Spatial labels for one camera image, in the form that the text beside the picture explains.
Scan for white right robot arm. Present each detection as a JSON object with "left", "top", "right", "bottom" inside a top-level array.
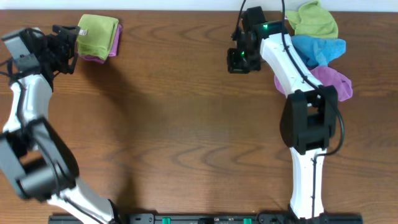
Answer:
[{"left": 227, "top": 6, "right": 341, "bottom": 223}]

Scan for crumpled purple cloth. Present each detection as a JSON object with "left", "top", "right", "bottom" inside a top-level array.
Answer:
[{"left": 274, "top": 65, "right": 354, "bottom": 102}]

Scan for crumpled blue cloth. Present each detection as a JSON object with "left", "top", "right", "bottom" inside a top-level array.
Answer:
[{"left": 291, "top": 35, "right": 346, "bottom": 67}]

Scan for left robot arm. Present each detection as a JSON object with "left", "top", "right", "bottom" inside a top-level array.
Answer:
[{"left": 1, "top": 25, "right": 124, "bottom": 224}]

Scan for folded purple cloth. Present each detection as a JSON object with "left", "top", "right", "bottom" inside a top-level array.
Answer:
[{"left": 79, "top": 24, "right": 123, "bottom": 64}]

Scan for crumpled green cloth at back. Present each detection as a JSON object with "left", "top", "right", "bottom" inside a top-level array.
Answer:
[{"left": 285, "top": 1, "right": 338, "bottom": 39}]

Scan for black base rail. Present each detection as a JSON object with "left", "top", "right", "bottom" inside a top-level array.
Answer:
[{"left": 48, "top": 212, "right": 363, "bottom": 224}]

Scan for light green microfiber cloth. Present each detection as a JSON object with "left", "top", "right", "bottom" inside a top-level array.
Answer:
[{"left": 76, "top": 14, "right": 119, "bottom": 60}]

